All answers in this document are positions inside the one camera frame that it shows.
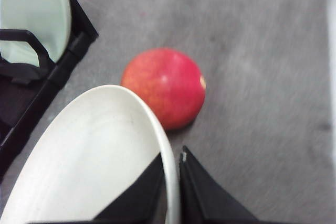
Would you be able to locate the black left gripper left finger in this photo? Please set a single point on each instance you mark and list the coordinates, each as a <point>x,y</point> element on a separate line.
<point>141,200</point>

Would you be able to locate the white plate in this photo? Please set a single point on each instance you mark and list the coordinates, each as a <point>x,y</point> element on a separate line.
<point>84,157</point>

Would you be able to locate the red pomegranate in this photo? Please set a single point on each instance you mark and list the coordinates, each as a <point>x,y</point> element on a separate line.
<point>169,81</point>

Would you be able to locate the black plate rack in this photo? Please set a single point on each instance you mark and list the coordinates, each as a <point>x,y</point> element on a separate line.
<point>25,89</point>

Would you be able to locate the light green plate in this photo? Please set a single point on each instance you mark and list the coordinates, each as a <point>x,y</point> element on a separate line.
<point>48,21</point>

